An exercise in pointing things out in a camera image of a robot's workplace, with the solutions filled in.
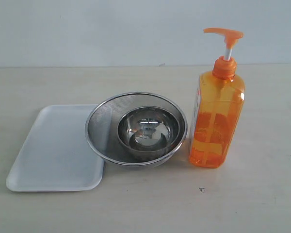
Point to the small stainless steel bowl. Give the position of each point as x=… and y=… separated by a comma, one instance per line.
x=148, y=133

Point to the orange pump soap bottle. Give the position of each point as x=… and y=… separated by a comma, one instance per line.
x=218, y=105

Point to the white rectangular plastic tray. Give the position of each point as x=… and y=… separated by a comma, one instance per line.
x=56, y=157

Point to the steel mesh strainer basket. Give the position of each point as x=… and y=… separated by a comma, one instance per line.
x=101, y=128

